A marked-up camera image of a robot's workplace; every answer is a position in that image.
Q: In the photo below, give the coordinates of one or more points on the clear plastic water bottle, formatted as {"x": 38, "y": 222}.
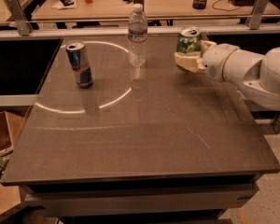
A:
{"x": 137, "y": 37}

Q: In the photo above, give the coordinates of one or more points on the cardboard box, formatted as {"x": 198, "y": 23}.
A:
{"x": 10, "y": 129}

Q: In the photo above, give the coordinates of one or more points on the green soda can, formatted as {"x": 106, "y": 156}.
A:
{"x": 189, "y": 40}

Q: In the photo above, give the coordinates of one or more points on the right metal rail bracket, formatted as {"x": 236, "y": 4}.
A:
{"x": 254, "y": 20}

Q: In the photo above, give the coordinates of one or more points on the black mesh cup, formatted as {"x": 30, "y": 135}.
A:
{"x": 199, "y": 4}

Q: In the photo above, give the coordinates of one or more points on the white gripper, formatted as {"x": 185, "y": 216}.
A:
{"x": 213, "y": 61}

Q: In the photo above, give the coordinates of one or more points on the blue silver energy drink can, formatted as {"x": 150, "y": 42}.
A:
{"x": 78, "y": 58}

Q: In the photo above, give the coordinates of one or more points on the left metal rail bracket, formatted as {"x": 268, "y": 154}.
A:
{"x": 23, "y": 26}

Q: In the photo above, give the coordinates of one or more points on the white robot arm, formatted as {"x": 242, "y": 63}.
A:
{"x": 255, "y": 75}

